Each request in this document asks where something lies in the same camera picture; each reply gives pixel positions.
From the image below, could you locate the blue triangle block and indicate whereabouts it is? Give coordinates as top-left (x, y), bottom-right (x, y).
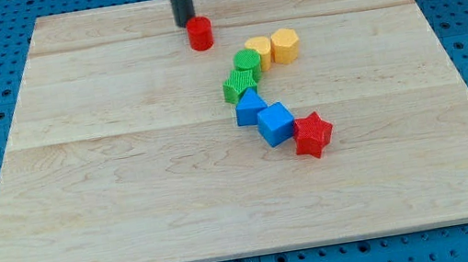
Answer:
top-left (235, 87), bottom-right (268, 127)

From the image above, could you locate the yellow heart block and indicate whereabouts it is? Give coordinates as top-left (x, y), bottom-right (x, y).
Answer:
top-left (245, 36), bottom-right (272, 72)

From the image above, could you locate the blue cube block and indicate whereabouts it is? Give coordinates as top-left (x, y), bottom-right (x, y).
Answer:
top-left (257, 102), bottom-right (294, 147)

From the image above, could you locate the red star block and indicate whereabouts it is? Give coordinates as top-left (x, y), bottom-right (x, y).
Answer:
top-left (293, 111), bottom-right (334, 158)

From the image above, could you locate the light wooden board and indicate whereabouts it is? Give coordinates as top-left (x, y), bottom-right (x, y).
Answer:
top-left (0, 0), bottom-right (468, 262)

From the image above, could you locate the red cylinder block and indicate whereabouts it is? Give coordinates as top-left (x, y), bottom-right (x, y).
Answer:
top-left (186, 16), bottom-right (214, 51)

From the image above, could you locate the green cylinder block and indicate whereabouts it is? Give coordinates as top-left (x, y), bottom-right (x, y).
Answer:
top-left (233, 49), bottom-right (262, 82)

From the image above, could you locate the green star block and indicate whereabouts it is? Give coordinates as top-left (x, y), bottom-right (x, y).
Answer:
top-left (222, 70), bottom-right (257, 105)

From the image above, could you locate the yellow hexagon block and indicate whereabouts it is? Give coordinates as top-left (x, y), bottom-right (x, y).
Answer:
top-left (270, 28), bottom-right (300, 64)

